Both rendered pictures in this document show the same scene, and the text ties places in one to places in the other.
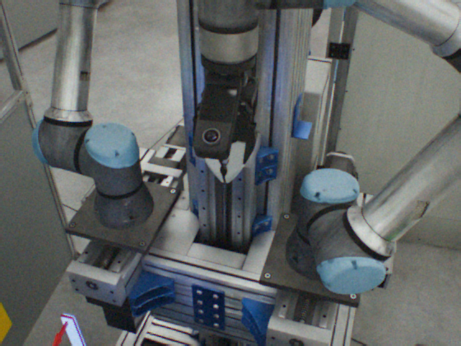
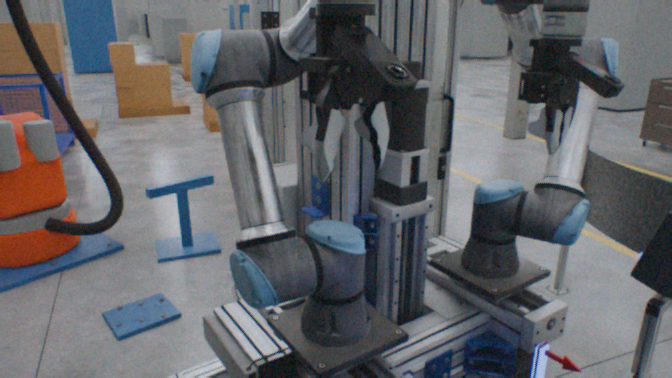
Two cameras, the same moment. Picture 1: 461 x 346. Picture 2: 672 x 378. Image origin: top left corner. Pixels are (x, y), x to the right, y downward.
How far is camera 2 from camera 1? 1.06 m
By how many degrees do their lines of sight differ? 49
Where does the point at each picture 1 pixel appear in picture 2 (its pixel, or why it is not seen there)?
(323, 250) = (555, 214)
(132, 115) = not seen: outside the picture
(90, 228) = (341, 355)
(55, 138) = (285, 256)
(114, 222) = (361, 330)
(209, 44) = (577, 23)
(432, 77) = not seen: hidden behind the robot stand
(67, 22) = (252, 120)
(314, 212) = (514, 204)
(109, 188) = (356, 285)
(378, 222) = (574, 173)
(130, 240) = (386, 336)
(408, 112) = not seen: hidden behind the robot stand
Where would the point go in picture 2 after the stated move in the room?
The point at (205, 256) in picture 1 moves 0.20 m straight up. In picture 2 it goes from (415, 330) to (420, 256)
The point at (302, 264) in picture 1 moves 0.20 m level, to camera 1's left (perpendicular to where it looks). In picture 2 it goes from (505, 266) to (472, 300)
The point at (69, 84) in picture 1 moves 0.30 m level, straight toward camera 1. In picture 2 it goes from (273, 189) to (433, 207)
